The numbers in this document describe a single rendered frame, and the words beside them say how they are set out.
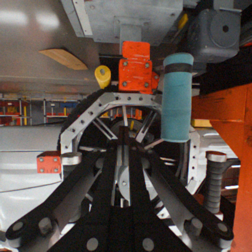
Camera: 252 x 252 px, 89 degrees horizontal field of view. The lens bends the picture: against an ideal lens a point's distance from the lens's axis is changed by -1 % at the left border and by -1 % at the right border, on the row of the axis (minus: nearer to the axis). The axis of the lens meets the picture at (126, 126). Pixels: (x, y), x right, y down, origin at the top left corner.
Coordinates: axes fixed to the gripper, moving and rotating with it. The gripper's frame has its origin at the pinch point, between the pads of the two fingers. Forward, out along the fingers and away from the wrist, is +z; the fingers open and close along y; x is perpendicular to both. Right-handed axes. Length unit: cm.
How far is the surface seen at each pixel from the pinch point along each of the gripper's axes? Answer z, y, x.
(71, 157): 5.5, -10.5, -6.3
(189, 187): 24.5, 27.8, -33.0
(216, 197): 5.5, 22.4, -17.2
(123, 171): 12.2, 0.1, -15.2
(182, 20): 63, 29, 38
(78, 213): 3.1, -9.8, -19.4
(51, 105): 378, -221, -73
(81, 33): 94, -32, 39
